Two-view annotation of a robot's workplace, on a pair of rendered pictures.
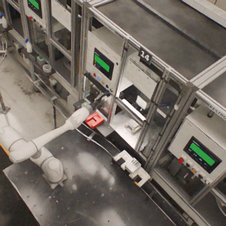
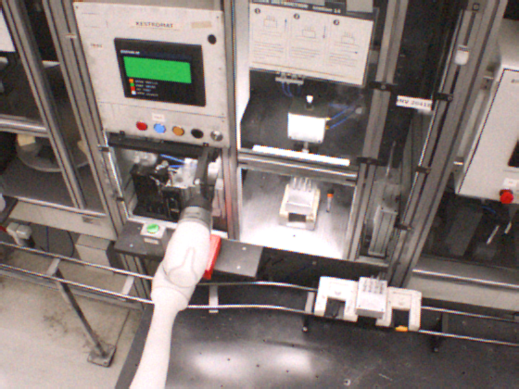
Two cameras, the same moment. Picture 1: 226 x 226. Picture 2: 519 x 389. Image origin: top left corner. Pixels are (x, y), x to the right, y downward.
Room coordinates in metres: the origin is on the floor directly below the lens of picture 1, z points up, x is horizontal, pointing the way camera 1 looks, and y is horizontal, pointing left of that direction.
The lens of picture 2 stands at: (0.58, 0.43, 2.45)
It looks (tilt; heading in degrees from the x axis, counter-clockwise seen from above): 48 degrees down; 333
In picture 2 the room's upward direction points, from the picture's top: 1 degrees clockwise
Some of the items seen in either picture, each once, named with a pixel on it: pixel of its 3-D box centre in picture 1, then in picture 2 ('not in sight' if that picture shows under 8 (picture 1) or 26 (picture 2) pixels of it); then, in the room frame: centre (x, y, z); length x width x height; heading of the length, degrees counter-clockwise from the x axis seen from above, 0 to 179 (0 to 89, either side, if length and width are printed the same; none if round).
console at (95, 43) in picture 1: (110, 59); (168, 56); (1.88, 0.10, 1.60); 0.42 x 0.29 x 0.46; 51
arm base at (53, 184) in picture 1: (56, 177); not in sight; (1.06, 0.40, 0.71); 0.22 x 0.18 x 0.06; 51
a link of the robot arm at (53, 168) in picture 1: (53, 168); not in sight; (1.08, 0.42, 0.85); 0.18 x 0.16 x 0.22; 55
